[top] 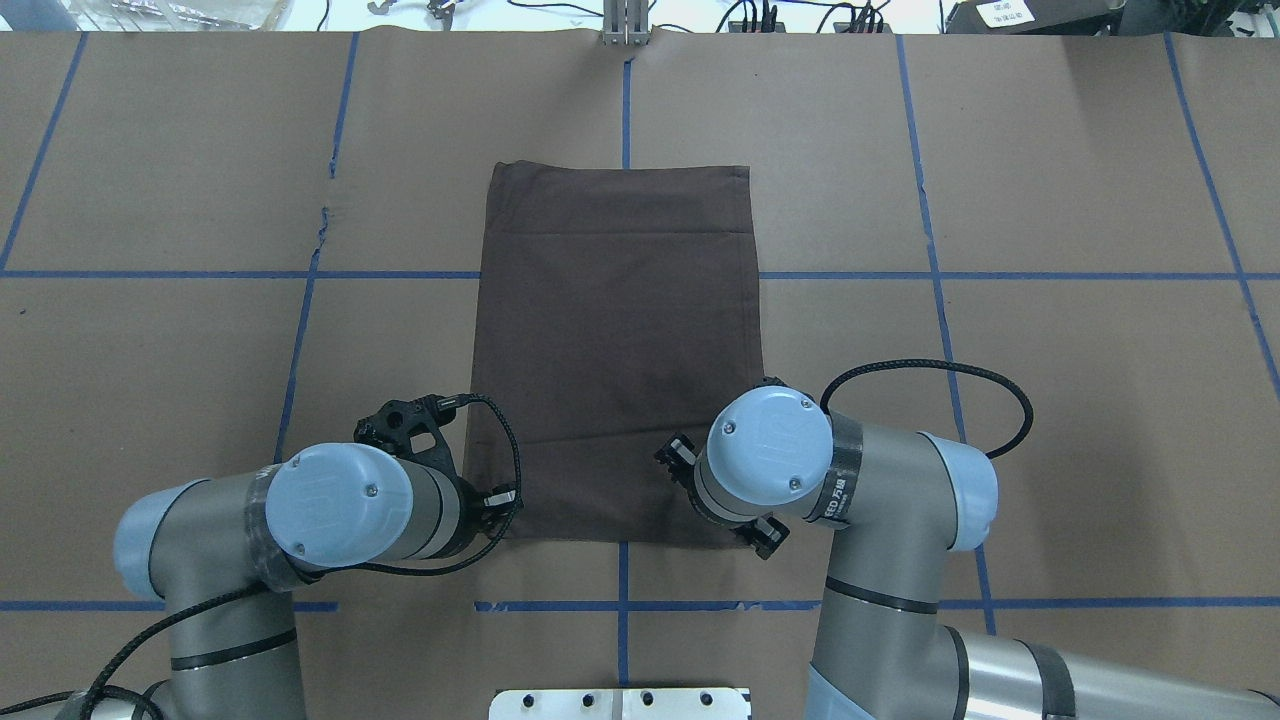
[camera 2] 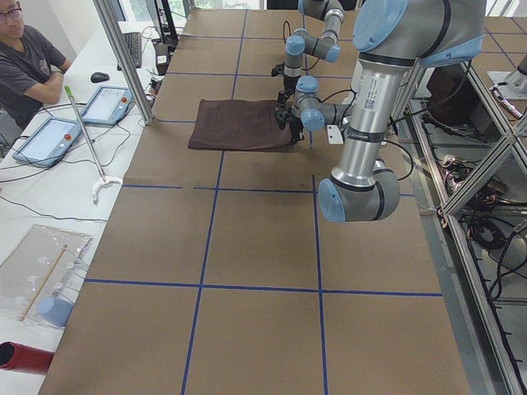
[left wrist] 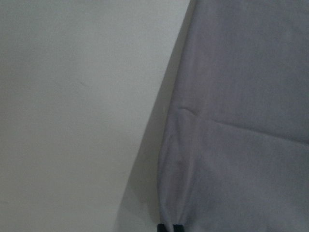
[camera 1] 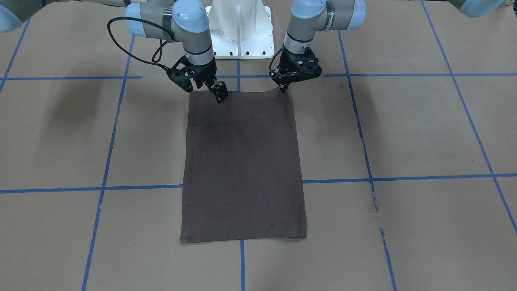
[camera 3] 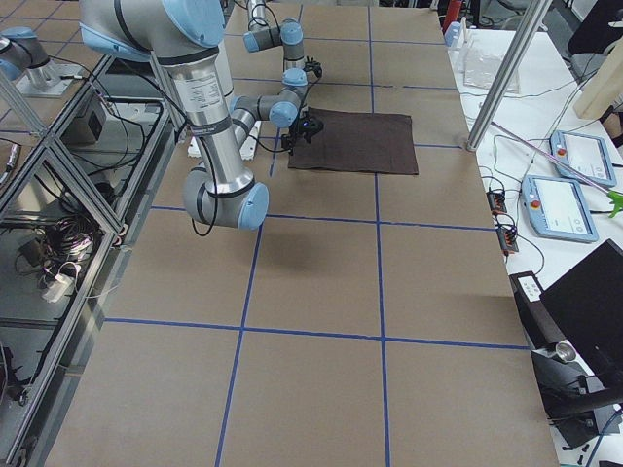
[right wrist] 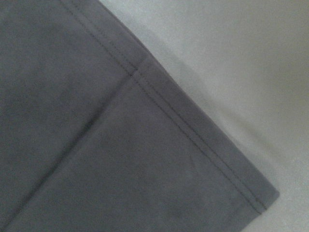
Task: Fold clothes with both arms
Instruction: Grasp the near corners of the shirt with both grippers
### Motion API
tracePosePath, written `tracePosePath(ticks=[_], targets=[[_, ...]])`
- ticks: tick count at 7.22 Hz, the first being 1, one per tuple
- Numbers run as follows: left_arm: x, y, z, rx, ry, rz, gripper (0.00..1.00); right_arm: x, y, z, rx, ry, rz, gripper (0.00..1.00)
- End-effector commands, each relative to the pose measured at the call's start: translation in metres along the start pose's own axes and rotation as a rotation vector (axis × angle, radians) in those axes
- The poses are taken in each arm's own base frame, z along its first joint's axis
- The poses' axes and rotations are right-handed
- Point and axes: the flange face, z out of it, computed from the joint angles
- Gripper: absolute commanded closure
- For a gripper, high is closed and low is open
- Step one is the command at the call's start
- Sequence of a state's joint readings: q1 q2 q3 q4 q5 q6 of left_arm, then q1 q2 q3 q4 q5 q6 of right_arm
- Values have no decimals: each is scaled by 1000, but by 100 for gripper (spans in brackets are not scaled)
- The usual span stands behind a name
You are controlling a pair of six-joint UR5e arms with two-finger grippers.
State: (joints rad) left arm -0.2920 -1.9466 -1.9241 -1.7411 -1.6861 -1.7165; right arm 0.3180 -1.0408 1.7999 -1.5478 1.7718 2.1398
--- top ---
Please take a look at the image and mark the white metal mounting base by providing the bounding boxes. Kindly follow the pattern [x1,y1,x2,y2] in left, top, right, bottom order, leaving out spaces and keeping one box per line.
[488,685,754,719]

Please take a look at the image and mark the left black braided cable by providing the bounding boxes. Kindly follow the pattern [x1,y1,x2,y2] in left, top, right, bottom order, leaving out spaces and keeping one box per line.
[0,393,525,720]

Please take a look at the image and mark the aluminium frame post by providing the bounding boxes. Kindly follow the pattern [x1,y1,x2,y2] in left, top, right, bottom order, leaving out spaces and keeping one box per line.
[600,0,652,47]

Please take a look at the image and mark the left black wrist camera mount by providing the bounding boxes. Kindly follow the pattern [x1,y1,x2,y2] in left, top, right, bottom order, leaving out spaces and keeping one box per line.
[353,395,462,479]

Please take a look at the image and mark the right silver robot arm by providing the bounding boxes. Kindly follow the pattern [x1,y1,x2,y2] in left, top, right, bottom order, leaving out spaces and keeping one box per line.
[655,384,1277,719]

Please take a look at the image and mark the black braided cable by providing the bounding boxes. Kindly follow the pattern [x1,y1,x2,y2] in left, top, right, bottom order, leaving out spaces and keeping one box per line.
[818,359,1036,462]
[0,393,525,720]

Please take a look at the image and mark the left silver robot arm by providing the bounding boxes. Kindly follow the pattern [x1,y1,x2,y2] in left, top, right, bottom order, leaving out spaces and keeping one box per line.
[58,443,522,719]

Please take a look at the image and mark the dark brown t-shirt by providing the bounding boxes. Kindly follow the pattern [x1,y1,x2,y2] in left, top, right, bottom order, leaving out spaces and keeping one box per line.
[471,161,765,550]

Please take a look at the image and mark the right black braided cable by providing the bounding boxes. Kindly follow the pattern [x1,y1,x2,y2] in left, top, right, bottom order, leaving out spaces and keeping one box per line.
[818,359,1036,462]

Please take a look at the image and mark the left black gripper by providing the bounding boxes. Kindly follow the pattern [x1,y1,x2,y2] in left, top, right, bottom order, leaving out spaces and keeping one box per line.
[440,478,524,556]

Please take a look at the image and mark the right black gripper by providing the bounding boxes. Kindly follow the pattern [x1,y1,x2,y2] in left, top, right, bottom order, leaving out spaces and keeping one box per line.
[655,433,791,560]

